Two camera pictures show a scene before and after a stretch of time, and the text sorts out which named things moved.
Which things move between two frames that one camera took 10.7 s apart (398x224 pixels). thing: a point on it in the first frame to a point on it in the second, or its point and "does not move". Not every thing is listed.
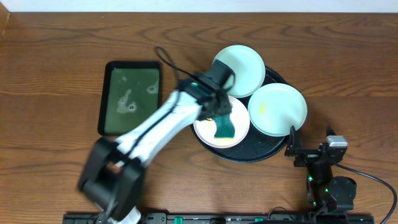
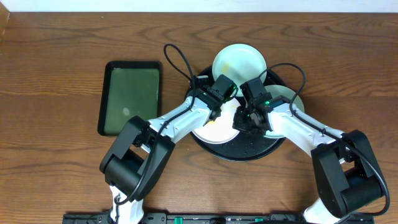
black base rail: [231, 218] does not move
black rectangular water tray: [130, 92] does not move
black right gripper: [310, 156] to [241, 123]
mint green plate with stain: [247, 66] does not move
